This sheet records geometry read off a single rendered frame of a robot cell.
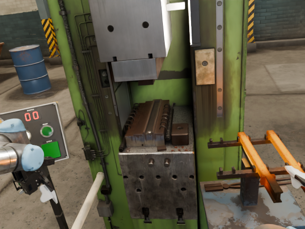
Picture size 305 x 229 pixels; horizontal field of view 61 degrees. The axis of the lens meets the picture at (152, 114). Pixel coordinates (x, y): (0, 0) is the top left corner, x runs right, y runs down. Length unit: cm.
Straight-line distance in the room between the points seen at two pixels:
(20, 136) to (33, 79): 480
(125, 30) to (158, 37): 14
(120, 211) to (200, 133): 81
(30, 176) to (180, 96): 104
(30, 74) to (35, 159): 495
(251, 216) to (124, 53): 87
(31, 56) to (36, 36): 303
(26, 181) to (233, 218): 83
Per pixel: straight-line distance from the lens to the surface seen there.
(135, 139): 134
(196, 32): 123
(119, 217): 194
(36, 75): 575
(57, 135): 133
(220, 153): 153
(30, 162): 82
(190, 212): 153
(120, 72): 120
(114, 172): 168
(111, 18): 116
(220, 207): 126
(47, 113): 134
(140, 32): 114
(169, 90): 171
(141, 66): 117
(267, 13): 717
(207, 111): 139
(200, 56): 127
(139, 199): 150
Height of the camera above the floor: 163
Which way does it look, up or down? 25 degrees down
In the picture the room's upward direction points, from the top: 7 degrees counter-clockwise
